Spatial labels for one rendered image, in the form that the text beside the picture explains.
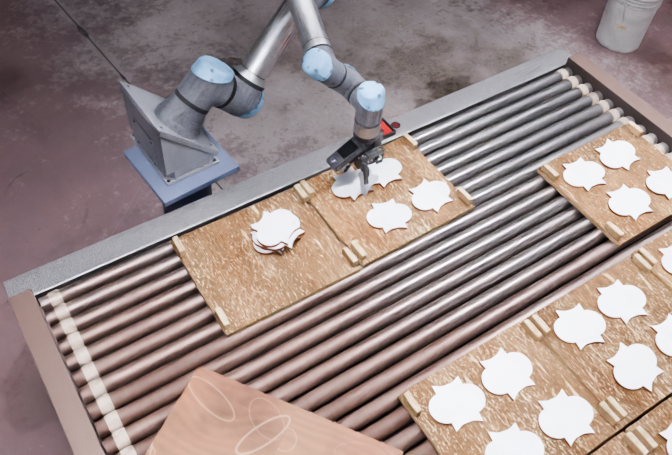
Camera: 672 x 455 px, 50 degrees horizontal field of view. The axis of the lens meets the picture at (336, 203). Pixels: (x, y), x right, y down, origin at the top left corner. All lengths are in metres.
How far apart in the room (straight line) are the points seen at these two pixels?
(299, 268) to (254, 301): 0.16
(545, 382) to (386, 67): 2.56
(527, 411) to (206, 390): 0.77
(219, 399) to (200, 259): 0.48
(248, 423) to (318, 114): 2.38
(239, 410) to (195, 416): 0.10
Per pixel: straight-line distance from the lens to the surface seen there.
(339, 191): 2.15
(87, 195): 3.51
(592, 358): 2.00
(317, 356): 1.87
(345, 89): 1.99
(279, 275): 1.98
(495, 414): 1.84
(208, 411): 1.68
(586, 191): 2.35
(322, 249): 2.03
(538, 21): 4.70
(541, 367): 1.94
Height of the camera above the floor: 2.56
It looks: 49 degrees down
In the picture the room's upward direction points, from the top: 5 degrees clockwise
